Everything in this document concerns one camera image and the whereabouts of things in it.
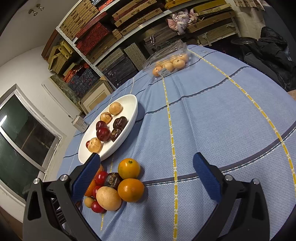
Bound white wall conduit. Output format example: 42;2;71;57
42;84;77;118

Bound stacks of storage boxes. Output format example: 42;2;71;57
42;0;236;93

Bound large dark red plum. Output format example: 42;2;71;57
96;127;111;142

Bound sliding window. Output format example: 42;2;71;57
0;84;66;204

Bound blue striped tablecloth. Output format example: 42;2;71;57
55;44;296;241

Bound checked hanging cloth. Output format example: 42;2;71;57
233;0;265;11

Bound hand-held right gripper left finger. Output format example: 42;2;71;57
23;152;101;241

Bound white cup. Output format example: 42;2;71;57
72;116;89;133

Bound mottled green board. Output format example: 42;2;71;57
50;74;81;105

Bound tan round pear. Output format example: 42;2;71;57
109;102;123;115
96;186;122;211

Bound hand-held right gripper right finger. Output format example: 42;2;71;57
193;152;271;241

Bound black round stool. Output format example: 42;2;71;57
231;37;255;47

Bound speckled tan pear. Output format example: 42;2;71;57
88;137;102;153
100;112;113;124

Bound white oval plate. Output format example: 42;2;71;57
78;94;139;164

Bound pink cloth bundle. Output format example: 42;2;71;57
166;8;197;35

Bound yellow-green orange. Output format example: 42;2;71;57
118;158;141;179

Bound black jacket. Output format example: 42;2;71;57
243;26;296;92

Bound white metal shelf rack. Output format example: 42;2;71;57
55;0;242;91

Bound clear plastic clamshell box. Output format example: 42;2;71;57
142;39;192;78

